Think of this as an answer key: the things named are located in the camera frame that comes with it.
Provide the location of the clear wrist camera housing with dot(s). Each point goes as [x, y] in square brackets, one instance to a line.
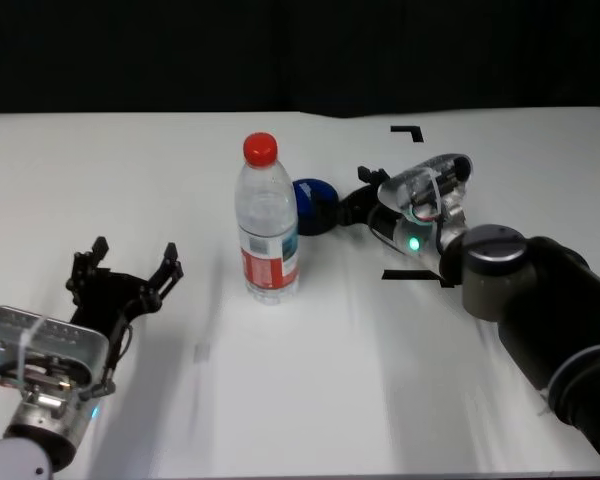
[55, 340]
[420, 185]

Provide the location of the blue push button black base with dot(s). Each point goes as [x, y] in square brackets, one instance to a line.
[310, 207]

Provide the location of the clear right wrist camera housing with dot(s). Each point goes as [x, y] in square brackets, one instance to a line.
[420, 185]

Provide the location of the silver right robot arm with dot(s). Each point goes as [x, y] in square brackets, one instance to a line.
[530, 290]

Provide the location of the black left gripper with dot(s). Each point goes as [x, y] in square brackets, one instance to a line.
[105, 300]

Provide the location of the black curtain backdrop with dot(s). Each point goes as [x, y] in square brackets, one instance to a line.
[180, 50]

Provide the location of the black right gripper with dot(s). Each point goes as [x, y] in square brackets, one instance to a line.
[362, 205]

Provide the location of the clear left wrist camera housing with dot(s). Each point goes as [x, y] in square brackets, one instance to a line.
[55, 340]

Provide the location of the clear water bottle red cap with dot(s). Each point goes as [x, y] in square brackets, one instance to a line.
[265, 210]

